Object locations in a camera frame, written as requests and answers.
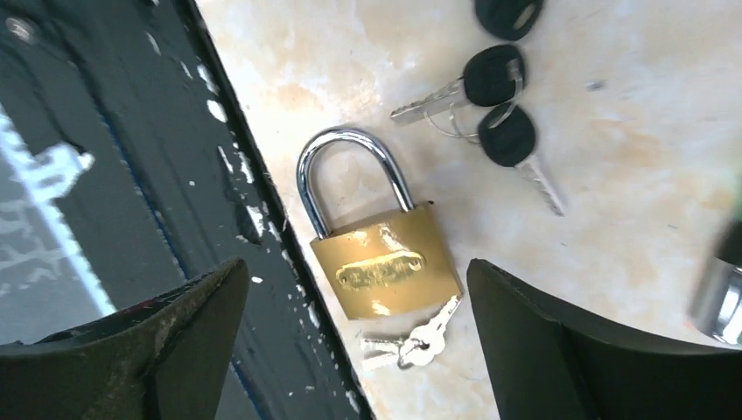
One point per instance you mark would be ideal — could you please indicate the keys of padlock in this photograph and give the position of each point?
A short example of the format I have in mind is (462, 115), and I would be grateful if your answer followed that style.
(417, 349)

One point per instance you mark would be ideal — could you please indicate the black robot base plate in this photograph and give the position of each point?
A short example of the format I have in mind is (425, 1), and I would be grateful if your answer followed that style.
(128, 170)

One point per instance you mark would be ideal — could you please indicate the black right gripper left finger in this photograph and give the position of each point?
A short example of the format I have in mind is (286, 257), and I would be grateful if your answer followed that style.
(164, 358)

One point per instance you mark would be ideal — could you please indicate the single black headed key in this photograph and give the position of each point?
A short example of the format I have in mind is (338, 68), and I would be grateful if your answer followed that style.
(509, 20)

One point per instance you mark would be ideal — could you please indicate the brass padlock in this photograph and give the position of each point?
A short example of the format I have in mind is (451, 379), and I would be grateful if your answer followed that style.
(388, 264)
(716, 306)

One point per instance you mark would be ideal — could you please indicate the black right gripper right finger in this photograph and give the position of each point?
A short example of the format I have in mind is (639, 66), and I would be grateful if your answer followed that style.
(549, 359)

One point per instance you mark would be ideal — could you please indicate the black headed keys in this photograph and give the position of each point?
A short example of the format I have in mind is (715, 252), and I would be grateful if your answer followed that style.
(492, 79)

